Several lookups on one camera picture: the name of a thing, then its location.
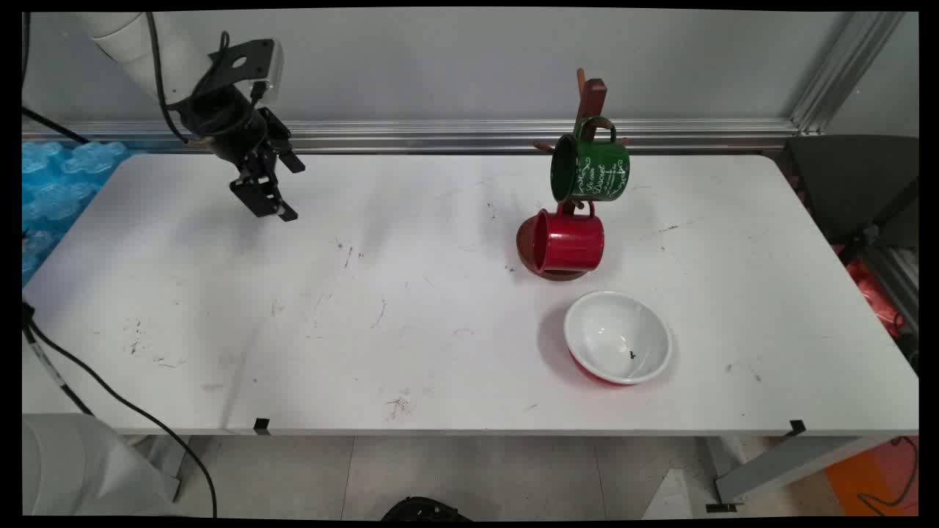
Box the red plastic bag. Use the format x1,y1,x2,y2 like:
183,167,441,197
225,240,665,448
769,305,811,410
844,257,906,340

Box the horizontal aluminium frame rail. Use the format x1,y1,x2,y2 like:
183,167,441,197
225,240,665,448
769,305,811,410
22,117,800,153

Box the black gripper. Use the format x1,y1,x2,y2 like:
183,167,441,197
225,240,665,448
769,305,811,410
180,87,307,222

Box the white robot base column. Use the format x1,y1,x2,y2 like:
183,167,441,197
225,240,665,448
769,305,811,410
22,413,182,518

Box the slanted aluminium frame post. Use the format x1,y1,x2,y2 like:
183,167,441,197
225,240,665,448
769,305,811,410
791,11,907,135

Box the white bowl red outside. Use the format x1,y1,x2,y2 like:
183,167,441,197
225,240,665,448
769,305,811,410
563,290,673,387

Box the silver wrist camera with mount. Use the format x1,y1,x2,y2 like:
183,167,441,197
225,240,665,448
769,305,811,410
208,38,285,105

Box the grey metal table leg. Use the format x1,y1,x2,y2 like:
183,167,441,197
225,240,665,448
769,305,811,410
715,436,894,507

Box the black round floor object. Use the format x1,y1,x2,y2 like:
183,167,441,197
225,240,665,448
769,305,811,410
381,496,472,521

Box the aluminium frame beam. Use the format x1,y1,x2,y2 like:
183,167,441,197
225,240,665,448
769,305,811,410
862,242,919,332

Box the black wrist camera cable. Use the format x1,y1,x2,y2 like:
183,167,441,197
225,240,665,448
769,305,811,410
145,11,193,145

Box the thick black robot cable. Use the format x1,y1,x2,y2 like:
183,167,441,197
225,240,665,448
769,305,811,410
22,299,219,518

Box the brown wooden mug tree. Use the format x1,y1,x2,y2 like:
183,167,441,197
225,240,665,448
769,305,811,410
516,68,632,282

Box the green enamel mug white lettering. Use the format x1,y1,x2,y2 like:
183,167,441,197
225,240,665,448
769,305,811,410
550,116,632,204

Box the orange floor mat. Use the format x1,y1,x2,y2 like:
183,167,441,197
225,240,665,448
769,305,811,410
825,438,919,517

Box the thin black floor cable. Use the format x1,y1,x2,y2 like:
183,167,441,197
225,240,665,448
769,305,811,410
856,436,919,509

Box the blue bubble wrap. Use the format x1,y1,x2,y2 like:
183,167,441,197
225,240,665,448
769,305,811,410
22,141,133,283

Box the red enamel mug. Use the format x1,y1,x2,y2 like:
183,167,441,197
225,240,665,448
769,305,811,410
532,199,606,274

